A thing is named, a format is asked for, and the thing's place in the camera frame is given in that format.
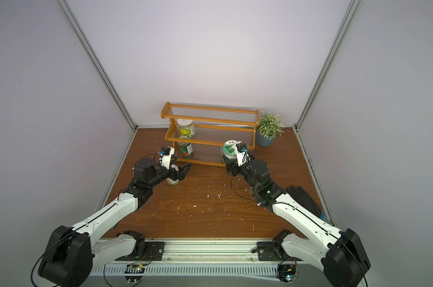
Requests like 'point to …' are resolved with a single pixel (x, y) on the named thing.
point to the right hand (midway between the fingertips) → (234, 149)
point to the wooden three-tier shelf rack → (199, 134)
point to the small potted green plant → (269, 125)
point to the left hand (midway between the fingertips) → (185, 160)
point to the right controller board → (286, 272)
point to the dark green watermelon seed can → (185, 149)
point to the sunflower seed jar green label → (171, 182)
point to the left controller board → (134, 272)
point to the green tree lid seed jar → (229, 151)
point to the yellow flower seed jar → (186, 128)
